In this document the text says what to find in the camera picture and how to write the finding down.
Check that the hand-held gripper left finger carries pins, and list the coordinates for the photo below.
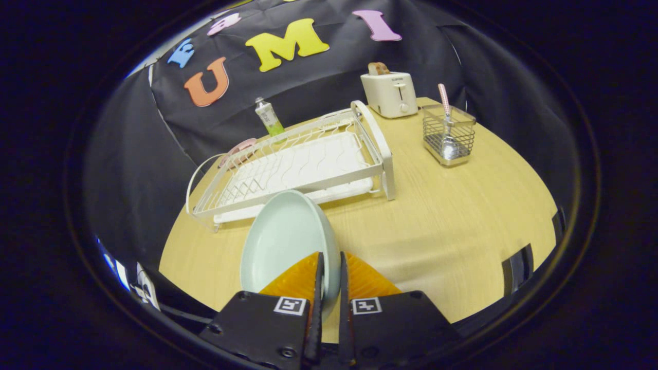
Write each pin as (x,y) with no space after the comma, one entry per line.
(316,308)

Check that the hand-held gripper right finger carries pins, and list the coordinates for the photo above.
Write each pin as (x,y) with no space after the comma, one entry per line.
(344,308)

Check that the pale green plate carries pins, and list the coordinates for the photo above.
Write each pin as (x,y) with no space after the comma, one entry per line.
(282,241)

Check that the small pink plate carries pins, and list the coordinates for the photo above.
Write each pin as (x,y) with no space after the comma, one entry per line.
(241,148)

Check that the dark grey object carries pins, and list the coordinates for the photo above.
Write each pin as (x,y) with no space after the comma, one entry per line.
(516,270)

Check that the green and white bottle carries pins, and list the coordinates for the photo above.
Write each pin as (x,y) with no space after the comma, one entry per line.
(268,118)

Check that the cream toaster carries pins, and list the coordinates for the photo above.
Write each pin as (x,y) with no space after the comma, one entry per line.
(385,97)

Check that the black backdrop cloth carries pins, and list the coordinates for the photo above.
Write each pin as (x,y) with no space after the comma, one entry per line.
(318,77)

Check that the brown bread slice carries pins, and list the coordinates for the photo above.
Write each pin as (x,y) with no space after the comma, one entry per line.
(379,69)

